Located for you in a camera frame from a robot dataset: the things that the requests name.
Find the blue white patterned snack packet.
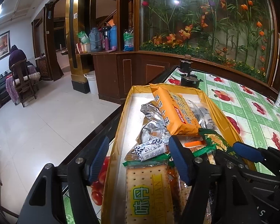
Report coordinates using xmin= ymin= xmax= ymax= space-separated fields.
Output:
xmin=134 ymin=138 xmax=167 ymax=161

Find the dark green cracker packet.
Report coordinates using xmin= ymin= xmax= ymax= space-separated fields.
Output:
xmin=193 ymin=128 xmax=238 ymax=158

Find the orange biscuit pack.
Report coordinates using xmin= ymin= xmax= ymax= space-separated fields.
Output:
xmin=150 ymin=84 xmax=200 ymax=136

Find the green edged clear cracker pack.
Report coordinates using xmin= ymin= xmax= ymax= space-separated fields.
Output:
xmin=123 ymin=154 xmax=191 ymax=223

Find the yellow Weidan cracker pack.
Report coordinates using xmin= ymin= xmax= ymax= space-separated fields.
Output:
xmin=125 ymin=165 xmax=174 ymax=223

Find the green fruit pattern tablecloth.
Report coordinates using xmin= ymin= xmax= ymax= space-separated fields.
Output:
xmin=64 ymin=67 xmax=280 ymax=223

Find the silver foil snack packet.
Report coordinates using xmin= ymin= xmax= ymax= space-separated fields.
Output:
xmin=136 ymin=101 xmax=171 ymax=145

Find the yellow snack tray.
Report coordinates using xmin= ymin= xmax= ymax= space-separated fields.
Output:
xmin=101 ymin=83 xmax=255 ymax=223

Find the white bucket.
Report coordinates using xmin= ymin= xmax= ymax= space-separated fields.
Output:
xmin=84 ymin=71 xmax=99 ymax=95

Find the black round ashtray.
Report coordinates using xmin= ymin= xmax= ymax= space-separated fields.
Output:
xmin=180 ymin=74 xmax=203 ymax=89

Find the small black stand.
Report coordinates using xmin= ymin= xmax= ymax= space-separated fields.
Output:
xmin=180 ymin=55 xmax=192 ymax=74

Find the wooden chair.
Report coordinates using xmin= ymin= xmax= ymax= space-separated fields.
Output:
xmin=11 ymin=59 xmax=37 ymax=108

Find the grey thermos jug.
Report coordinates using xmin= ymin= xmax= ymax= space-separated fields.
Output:
xmin=89 ymin=27 xmax=102 ymax=52

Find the blue thermos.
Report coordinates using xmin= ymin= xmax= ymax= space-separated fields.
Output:
xmin=109 ymin=25 xmax=117 ymax=51

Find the glass flower display cabinet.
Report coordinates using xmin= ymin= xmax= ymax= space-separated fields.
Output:
xmin=94 ymin=0 xmax=280 ymax=104

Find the seated person in purple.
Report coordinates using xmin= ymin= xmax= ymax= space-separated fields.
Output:
xmin=9 ymin=45 xmax=27 ymax=76

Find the framed wall painting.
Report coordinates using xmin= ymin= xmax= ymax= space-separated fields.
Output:
xmin=0 ymin=31 xmax=10 ymax=60

